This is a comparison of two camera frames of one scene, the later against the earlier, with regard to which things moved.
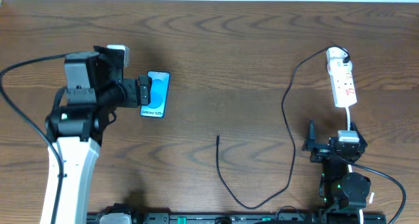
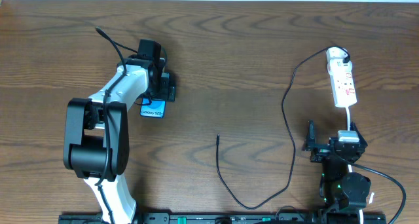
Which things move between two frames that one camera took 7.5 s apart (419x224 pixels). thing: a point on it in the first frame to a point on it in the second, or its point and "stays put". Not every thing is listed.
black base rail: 251,218 stays put
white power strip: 342,80 stays put
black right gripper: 327,146 stays put
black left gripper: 143,92 to 168,87
